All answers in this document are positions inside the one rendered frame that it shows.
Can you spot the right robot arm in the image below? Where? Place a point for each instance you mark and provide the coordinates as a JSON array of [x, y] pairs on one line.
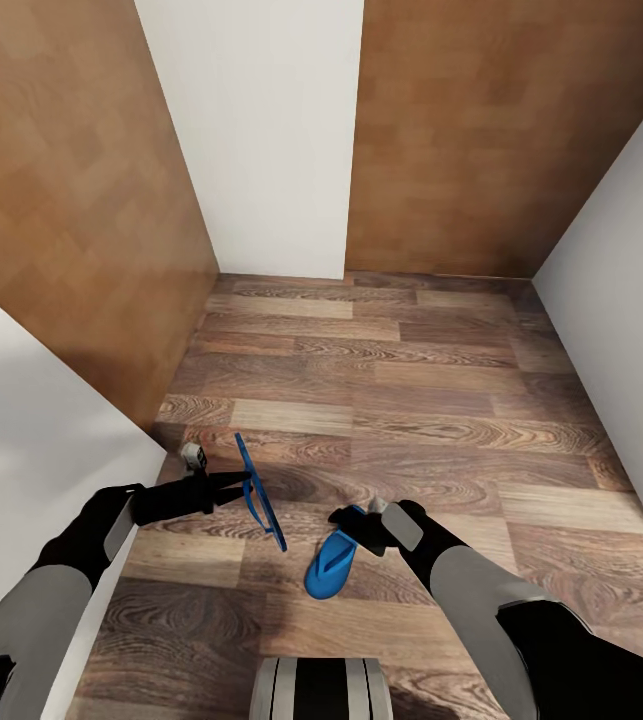
[[538, 657]]

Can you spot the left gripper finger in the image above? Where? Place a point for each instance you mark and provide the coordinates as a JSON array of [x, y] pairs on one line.
[[226, 495], [225, 480]]

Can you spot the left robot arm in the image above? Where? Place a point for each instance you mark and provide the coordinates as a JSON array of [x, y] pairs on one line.
[[40, 615]]

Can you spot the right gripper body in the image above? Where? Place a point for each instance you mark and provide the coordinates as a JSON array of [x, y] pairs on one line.
[[355, 524]]

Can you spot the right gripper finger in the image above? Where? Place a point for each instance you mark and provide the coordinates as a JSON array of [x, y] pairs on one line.
[[336, 516]]

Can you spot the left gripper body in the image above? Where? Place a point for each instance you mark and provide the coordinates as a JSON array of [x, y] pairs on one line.
[[185, 496]]

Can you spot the sandal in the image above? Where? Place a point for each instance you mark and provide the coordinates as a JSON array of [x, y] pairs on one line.
[[329, 572], [255, 481]]

